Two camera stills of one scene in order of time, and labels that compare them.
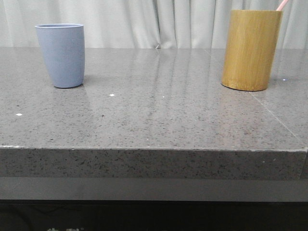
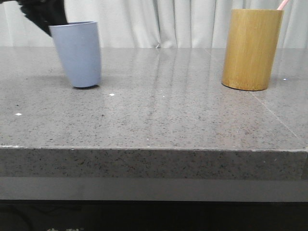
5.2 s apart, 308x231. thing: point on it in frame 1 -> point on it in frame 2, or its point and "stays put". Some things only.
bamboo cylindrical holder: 251,42 stays put
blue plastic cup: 63,46 -> 79,45
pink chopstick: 282,5 stays put
